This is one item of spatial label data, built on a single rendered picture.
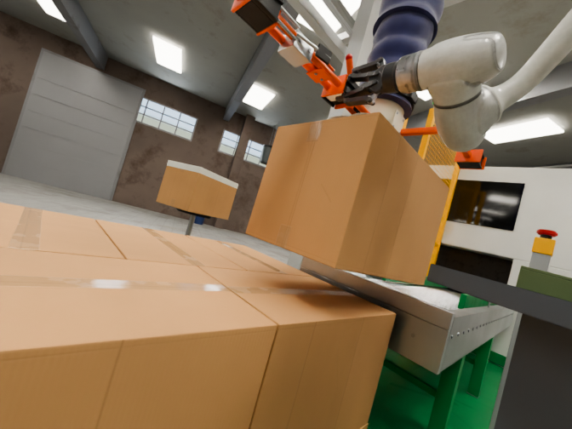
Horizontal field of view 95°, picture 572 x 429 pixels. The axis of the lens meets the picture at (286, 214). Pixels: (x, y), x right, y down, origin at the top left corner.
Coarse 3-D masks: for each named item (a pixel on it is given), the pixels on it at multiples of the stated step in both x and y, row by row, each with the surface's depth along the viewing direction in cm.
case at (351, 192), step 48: (288, 144) 87; (336, 144) 72; (384, 144) 68; (288, 192) 81; (336, 192) 67; (384, 192) 72; (432, 192) 94; (288, 240) 76; (336, 240) 64; (384, 240) 76; (432, 240) 101
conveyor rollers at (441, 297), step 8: (376, 280) 177; (392, 288) 160; (400, 288) 174; (408, 288) 187; (416, 288) 201; (424, 288) 221; (432, 288) 241; (440, 288) 268; (416, 296) 151; (424, 296) 163; (432, 296) 176; (440, 296) 188; (448, 296) 208; (456, 296) 226; (432, 304) 143; (440, 304) 149; (448, 304) 161; (456, 304) 173
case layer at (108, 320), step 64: (0, 256) 48; (64, 256) 58; (128, 256) 71; (192, 256) 93; (256, 256) 135; (0, 320) 31; (64, 320) 34; (128, 320) 39; (192, 320) 45; (256, 320) 52; (320, 320) 64; (384, 320) 88; (0, 384) 27; (64, 384) 30; (128, 384) 35; (192, 384) 42; (256, 384) 52; (320, 384) 68
